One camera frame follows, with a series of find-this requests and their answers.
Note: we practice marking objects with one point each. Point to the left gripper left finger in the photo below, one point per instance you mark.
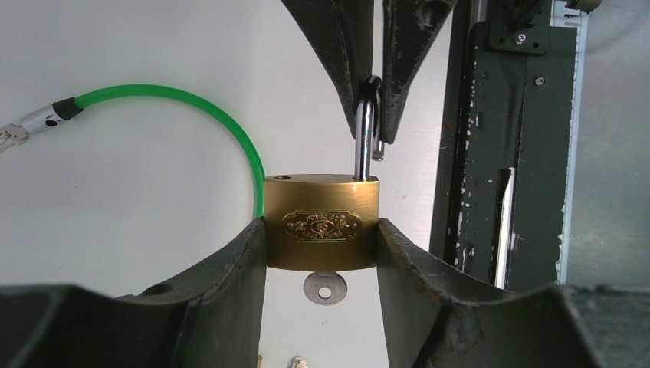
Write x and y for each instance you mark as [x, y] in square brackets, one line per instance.
[206, 316]

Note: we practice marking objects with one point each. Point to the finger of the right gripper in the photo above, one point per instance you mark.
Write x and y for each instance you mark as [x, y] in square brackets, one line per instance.
[410, 28]
[341, 34]

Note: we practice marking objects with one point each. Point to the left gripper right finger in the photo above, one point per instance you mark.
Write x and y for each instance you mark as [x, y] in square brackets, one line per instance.
[437, 316]

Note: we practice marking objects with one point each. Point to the silver key in padlock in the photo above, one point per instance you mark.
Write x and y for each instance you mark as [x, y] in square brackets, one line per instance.
[325, 288]

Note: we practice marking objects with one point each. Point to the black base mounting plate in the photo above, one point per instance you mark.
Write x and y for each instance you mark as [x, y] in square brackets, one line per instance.
[503, 154]

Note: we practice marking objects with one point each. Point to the green cable lock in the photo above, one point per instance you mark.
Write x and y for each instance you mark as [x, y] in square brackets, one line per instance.
[59, 112]

